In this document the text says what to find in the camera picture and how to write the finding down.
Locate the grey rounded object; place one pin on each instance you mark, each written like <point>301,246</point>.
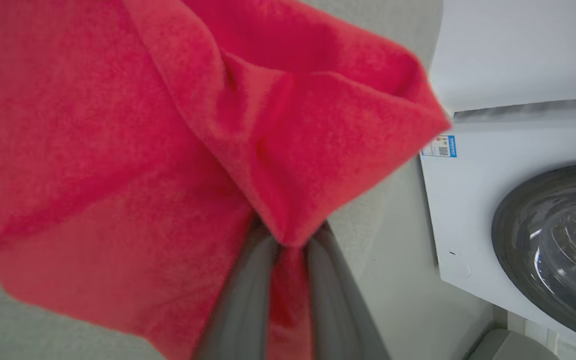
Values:
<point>508,347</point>

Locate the dark round washing machine door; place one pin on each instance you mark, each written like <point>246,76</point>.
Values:
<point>563,250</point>

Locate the red and white garment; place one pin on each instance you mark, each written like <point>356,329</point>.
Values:
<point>118,150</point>

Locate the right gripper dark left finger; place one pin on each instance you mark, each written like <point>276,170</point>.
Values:
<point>243,310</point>

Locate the white washing machine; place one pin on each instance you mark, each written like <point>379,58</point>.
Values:
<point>468,210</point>

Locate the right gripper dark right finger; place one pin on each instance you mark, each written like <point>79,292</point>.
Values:
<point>338,310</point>

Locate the blue white energy label sticker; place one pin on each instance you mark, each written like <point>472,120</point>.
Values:
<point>443,146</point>

